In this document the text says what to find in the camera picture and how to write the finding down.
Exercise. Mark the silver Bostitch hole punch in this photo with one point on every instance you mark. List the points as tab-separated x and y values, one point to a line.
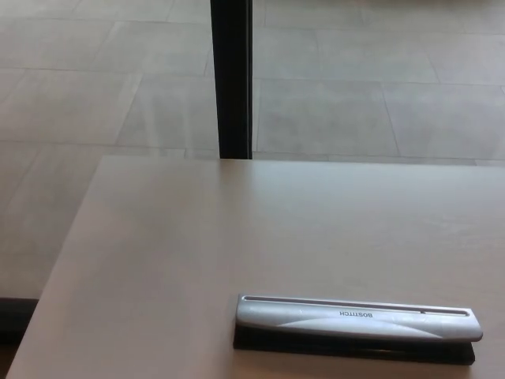
355	321

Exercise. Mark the black floor baseboard strip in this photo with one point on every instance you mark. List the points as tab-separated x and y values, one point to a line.
16	321

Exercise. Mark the black vertical post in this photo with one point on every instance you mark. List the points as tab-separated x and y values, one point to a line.
230	79

